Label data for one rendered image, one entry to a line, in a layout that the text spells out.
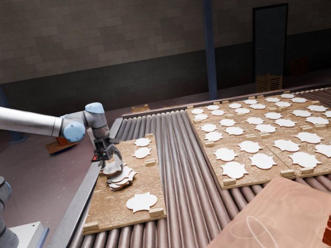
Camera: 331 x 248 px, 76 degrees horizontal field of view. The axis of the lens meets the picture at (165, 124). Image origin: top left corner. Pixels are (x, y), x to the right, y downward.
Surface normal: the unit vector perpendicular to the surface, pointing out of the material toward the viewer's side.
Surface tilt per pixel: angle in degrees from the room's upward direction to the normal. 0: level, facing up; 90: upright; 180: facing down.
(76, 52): 90
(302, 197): 0
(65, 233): 0
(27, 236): 2
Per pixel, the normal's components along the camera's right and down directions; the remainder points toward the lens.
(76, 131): 0.40, 0.27
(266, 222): -0.15, -0.92
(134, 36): 0.18, 0.33
